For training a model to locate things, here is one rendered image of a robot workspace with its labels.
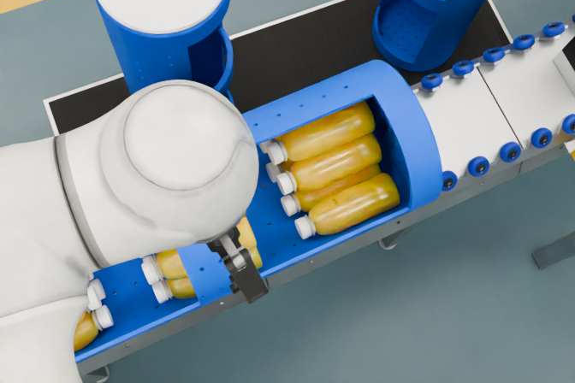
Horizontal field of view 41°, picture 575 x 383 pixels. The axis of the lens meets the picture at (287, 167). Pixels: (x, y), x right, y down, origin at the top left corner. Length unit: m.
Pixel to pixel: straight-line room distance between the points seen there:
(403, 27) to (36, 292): 2.17
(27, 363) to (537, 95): 1.37
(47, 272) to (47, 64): 2.23
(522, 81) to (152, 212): 1.33
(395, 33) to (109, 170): 2.13
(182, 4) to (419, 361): 1.40
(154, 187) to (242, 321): 1.98
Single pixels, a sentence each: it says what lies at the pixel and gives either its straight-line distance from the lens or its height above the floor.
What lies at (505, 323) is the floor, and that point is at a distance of 2.57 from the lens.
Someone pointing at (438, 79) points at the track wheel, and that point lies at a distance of 1.62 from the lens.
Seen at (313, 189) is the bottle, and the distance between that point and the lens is 1.42.
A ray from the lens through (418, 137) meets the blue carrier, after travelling 1.30.
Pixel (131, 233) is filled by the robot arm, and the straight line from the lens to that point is 0.52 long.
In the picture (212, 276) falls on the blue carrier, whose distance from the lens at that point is 1.27.
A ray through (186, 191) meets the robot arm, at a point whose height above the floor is 1.97.
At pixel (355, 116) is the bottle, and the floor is 1.15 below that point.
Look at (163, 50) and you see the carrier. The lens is 1.63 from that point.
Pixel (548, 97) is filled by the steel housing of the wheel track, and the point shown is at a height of 0.93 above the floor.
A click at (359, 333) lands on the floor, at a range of 2.46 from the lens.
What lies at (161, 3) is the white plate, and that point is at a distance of 1.59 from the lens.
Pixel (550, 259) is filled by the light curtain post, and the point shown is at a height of 0.11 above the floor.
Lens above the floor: 2.43
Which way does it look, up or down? 73 degrees down
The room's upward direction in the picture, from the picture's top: 11 degrees clockwise
